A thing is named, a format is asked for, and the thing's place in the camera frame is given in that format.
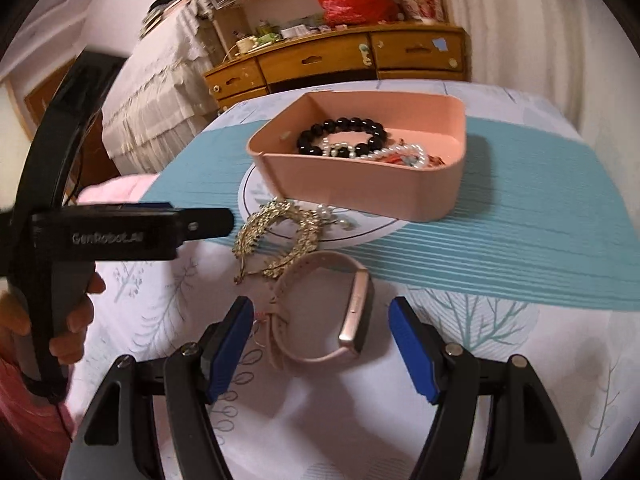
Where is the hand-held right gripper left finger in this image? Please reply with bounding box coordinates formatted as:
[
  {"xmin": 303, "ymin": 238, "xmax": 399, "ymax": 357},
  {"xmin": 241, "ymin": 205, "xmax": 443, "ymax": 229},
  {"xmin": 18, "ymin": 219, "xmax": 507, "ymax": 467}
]
[{"xmin": 61, "ymin": 296, "xmax": 255, "ymax": 480}]

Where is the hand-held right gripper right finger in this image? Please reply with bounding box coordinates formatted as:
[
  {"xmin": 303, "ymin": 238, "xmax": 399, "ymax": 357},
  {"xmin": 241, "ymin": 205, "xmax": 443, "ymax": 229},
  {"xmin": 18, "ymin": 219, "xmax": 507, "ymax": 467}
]
[{"xmin": 388, "ymin": 296, "xmax": 583, "ymax": 480}]

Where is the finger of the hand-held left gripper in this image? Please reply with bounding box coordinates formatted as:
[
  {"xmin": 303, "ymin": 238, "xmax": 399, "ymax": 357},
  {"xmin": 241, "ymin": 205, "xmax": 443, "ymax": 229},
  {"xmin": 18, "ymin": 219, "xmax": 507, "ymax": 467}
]
[{"xmin": 172, "ymin": 207, "xmax": 234, "ymax": 249}]

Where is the pink smartwatch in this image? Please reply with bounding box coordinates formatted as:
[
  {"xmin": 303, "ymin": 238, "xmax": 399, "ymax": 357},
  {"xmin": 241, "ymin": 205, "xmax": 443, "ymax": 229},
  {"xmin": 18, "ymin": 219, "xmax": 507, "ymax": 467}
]
[{"xmin": 267, "ymin": 251, "xmax": 373, "ymax": 372}]

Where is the black bead bracelet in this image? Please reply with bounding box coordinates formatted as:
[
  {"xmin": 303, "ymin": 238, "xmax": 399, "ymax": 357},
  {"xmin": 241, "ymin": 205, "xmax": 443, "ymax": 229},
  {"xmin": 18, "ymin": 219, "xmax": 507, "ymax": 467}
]
[{"xmin": 296, "ymin": 117, "xmax": 388, "ymax": 157}]

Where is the pink plastic box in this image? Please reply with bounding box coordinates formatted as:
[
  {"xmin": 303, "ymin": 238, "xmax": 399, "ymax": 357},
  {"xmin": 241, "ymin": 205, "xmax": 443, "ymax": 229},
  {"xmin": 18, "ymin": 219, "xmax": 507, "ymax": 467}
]
[{"xmin": 246, "ymin": 91, "xmax": 468, "ymax": 223}]

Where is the red string bracelet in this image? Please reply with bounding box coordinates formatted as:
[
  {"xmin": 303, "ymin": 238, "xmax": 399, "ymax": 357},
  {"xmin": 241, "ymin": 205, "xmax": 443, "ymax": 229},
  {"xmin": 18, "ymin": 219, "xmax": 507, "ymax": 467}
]
[{"xmin": 380, "ymin": 152, "xmax": 448, "ymax": 168}]

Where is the long pearl necklace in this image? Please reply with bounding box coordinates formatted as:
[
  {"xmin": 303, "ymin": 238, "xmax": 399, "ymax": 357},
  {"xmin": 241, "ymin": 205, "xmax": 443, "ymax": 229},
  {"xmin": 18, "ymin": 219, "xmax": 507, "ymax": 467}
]
[{"xmin": 320, "ymin": 135, "xmax": 428, "ymax": 168}]

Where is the person's left forearm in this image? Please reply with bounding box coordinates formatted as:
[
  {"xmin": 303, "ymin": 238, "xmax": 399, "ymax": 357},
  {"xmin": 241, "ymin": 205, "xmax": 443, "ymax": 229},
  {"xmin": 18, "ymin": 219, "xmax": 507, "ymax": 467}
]
[{"xmin": 0, "ymin": 355, "xmax": 76, "ymax": 480}]

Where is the person's left hand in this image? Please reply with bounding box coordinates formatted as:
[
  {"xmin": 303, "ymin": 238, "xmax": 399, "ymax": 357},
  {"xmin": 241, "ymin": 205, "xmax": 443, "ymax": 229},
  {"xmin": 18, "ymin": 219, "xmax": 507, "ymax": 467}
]
[{"xmin": 0, "ymin": 274, "xmax": 107, "ymax": 367}]

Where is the pink quilt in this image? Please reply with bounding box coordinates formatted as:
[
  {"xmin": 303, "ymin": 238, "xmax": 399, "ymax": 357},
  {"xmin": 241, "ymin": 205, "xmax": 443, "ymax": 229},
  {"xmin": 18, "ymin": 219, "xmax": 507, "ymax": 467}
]
[{"xmin": 75, "ymin": 172, "xmax": 161, "ymax": 208}]

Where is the white lace cover cloth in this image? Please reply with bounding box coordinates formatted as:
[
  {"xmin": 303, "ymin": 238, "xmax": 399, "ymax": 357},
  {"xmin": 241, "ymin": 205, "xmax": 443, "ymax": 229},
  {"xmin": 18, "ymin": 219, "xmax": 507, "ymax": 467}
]
[{"xmin": 100, "ymin": 0, "xmax": 226, "ymax": 176}]

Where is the wooden desk with hutch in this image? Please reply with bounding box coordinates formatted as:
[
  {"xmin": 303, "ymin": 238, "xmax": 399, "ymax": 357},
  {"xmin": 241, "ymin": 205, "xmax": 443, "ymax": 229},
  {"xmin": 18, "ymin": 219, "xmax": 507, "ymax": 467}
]
[{"xmin": 187, "ymin": 0, "xmax": 473, "ymax": 111}]

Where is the stack of books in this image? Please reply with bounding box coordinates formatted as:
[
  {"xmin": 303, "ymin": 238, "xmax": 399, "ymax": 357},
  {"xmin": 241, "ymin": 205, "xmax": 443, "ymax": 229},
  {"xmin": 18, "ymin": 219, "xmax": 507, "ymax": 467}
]
[{"xmin": 140, "ymin": 0, "xmax": 201, "ymax": 36}]

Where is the white patterned curtain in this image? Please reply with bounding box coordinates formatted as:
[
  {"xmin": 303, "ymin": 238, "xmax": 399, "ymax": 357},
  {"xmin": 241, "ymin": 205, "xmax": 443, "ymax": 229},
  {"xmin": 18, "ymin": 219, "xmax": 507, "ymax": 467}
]
[{"xmin": 435, "ymin": 0, "xmax": 640, "ymax": 171}]

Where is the small ring with pink bow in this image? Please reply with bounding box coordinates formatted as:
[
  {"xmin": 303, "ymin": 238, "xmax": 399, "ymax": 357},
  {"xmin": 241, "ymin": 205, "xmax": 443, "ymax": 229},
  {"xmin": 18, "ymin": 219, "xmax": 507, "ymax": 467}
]
[{"xmin": 252, "ymin": 307, "xmax": 273, "ymax": 348}]

